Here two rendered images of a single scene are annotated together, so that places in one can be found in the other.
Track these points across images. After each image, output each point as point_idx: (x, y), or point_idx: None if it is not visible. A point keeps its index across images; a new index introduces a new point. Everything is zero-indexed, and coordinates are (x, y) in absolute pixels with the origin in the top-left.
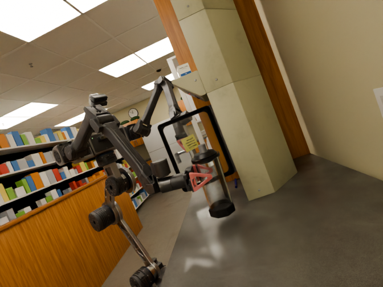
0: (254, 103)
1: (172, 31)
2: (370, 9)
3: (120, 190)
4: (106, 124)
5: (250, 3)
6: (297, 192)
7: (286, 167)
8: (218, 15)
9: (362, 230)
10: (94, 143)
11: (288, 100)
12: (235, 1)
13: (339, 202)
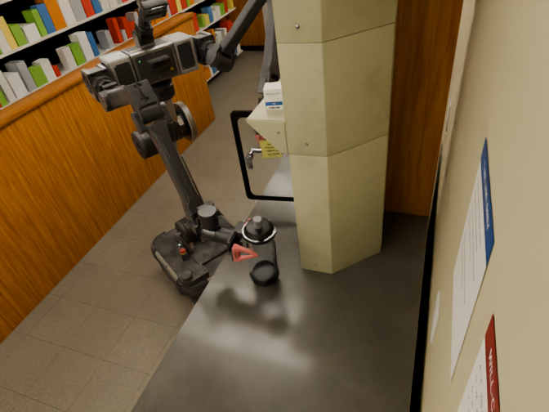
0: (352, 179)
1: None
2: (453, 257)
3: (173, 140)
4: (152, 128)
5: None
6: (347, 293)
7: (363, 248)
8: (347, 47)
9: (339, 385)
10: (141, 70)
11: (435, 145)
12: None
13: (359, 339)
